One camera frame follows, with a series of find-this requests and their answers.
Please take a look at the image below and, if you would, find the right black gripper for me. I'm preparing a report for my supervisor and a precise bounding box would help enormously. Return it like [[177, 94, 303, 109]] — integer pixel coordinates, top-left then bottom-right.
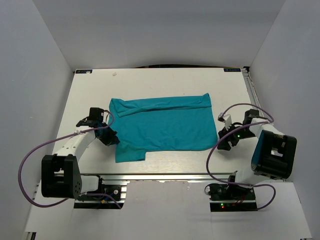
[[217, 121, 256, 151]]

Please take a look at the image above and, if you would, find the teal t-shirt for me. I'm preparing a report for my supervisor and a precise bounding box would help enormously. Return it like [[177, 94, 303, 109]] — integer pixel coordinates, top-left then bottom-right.
[[109, 93, 218, 163]]

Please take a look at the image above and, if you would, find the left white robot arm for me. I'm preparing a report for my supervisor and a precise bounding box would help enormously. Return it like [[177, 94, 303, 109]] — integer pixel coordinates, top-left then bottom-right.
[[41, 107, 120, 200]]

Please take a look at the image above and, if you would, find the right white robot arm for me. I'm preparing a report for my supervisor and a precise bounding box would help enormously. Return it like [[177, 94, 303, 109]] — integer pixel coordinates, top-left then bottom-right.
[[217, 109, 297, 200]]

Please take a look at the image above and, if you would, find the blue label sticker left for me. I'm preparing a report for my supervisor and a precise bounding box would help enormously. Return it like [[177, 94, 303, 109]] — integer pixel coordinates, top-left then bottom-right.
[[75, 69, 93, 74]]

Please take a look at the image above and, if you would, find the blue label sticker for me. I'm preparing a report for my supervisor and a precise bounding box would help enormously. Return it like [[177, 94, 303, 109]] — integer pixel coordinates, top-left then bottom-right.
[[75, 69, 93, 74], [223, 68, 242, 73]]

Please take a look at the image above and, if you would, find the blue label sticker right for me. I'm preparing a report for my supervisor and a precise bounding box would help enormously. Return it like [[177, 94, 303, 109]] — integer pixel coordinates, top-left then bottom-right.
[[223, 68, 242, 73]]

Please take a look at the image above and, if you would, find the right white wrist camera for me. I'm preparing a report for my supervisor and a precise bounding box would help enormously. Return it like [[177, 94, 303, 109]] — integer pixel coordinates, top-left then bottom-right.
[[218, 112, 233, 130]]

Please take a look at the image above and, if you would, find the aluminium front rail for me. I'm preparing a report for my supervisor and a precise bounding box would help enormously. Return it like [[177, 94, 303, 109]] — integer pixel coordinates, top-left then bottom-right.
[[79, 171, 238, 183]]

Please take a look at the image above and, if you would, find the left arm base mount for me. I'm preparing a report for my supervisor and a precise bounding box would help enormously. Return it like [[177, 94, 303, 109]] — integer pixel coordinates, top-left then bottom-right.
[[73, 176, 128, 210]]

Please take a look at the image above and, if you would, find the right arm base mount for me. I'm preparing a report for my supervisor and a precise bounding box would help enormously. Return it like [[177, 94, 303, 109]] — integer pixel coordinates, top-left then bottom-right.
[[204, 183, 258, 213]]

